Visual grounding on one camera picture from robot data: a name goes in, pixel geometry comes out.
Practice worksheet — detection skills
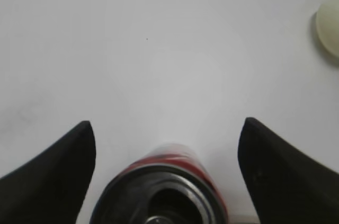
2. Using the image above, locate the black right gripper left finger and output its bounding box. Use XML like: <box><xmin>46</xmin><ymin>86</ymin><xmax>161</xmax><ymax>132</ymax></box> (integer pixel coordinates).
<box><xmin>1</xmin><ymin>121</ymin><xmax>96</xmax><ymax>223</ymax></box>

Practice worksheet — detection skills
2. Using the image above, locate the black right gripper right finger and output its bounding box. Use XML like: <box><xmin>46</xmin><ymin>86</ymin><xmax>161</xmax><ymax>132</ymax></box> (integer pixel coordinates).
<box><xmin>237</xmin><ymin>118</ymin><xmax>338</xmax><ymax>223</ymax></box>

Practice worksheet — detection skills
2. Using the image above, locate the red cola can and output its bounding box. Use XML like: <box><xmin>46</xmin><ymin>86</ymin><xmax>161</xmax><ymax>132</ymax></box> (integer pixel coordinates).
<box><xmin>90</xmin><ymin>144</ymin><xmax>229</xmax><ymax>223</ymax></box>

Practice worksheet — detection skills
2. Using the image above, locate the white egg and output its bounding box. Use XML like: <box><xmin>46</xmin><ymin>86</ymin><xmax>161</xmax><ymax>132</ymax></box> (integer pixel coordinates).
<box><xmin>315</xmin><ymin>0</ymin><xmax>338</xmax><ymax>58</ymax></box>

